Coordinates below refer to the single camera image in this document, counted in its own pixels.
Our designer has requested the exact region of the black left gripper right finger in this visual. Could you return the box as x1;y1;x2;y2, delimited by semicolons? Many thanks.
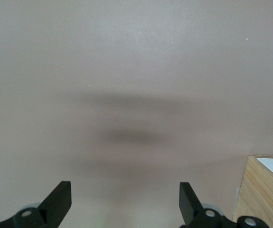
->
179;182;270;228

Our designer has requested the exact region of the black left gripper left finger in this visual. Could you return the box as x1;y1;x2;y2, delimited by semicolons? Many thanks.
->
0;180;72;228

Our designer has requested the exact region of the light wooden drawer cabinet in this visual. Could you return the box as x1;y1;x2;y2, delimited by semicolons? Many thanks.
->
232;155;273;228

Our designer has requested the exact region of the brown table cover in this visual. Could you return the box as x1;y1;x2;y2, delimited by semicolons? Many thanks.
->
0;0;273;228

